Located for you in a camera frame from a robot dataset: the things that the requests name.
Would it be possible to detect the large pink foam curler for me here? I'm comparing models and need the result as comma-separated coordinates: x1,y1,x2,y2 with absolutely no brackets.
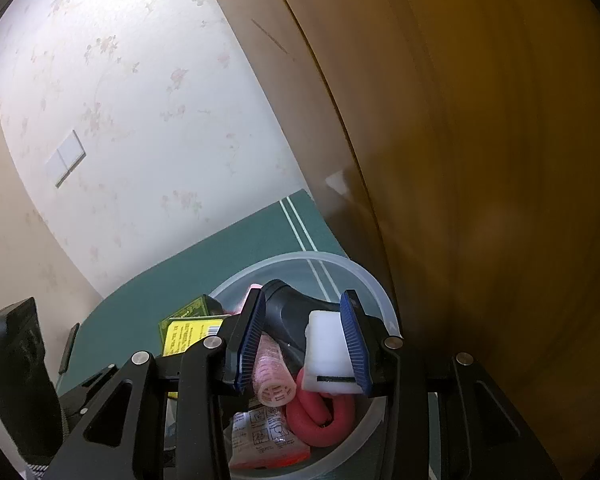
285,367,355,448

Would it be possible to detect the clear plastic bowl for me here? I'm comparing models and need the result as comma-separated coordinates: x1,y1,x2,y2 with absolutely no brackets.
165,252,403,480

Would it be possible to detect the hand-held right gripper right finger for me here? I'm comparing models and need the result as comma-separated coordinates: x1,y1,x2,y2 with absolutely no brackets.
340,289,563,480

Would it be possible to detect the dark green yellow box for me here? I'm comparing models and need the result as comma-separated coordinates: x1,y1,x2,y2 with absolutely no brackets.
159,314,231,402

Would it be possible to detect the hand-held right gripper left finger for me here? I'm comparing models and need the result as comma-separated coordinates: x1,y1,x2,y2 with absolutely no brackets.
42,287,267,480

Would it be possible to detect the brown wooden door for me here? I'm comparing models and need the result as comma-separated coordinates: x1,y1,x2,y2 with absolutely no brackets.
260,0,600,480

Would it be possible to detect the white wall switch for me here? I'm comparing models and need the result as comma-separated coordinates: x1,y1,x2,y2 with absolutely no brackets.
45,130,87,188

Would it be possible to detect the red and white packet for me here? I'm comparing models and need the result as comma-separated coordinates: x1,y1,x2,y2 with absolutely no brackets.
230,407,312,471

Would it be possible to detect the black flat bar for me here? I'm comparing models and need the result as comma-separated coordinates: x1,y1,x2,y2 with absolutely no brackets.
59,324,81,375

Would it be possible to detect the white plastic box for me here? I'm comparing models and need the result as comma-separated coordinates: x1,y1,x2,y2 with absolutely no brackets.
300,310,360,397

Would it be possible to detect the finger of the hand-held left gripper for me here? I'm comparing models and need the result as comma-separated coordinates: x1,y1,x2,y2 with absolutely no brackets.
60,364,118,416

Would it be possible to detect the black hair dryer nozzle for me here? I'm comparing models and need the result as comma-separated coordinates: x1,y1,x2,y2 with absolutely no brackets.
260,279,351,361

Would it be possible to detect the pale pink hair roller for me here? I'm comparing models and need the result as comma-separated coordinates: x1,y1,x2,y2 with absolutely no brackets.
224,284,263,317

